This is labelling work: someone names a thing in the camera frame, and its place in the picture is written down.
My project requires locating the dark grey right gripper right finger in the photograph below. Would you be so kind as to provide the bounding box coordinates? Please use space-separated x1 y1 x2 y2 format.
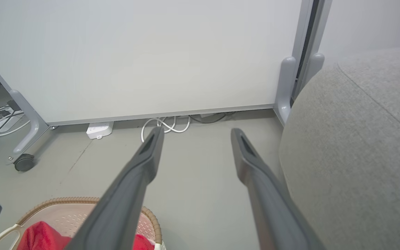
230 128 326 250

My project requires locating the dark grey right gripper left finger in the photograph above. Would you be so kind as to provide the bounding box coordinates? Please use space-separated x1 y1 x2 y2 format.
65 126 165 250

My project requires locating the red clothing item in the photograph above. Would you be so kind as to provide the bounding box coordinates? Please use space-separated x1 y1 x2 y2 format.
17 221 155 250

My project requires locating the cream plastic laundry basket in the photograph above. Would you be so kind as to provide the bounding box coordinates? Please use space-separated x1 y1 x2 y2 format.
0 197 167 250

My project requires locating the black caster wheel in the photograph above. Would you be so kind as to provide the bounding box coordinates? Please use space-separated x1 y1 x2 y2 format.
14 154 35 172

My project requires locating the long white power strip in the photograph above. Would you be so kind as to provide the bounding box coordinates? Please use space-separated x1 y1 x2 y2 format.
0 115 23 134

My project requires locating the grey fabric sofa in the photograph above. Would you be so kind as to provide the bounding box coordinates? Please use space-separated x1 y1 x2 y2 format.
278 45 400 250

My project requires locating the grey partition leg with caster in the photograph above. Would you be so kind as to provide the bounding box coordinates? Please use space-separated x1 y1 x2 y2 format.
6 90 50 166

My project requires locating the grey upright partition leg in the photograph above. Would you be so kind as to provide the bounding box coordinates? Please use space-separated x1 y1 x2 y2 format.
302 53 325 85
274 57 297 125

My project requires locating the large white partition panel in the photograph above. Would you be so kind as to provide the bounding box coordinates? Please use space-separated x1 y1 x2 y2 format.
0 0 313 126

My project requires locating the narrow white partition panel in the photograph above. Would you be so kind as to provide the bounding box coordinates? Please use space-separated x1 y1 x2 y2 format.
318 0 400 60

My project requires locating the looped white power cable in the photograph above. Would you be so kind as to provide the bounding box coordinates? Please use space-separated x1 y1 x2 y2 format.
141 116 191 143

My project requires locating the dark grey floor cable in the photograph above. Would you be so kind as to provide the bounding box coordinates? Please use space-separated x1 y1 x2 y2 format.
189 112 229 124

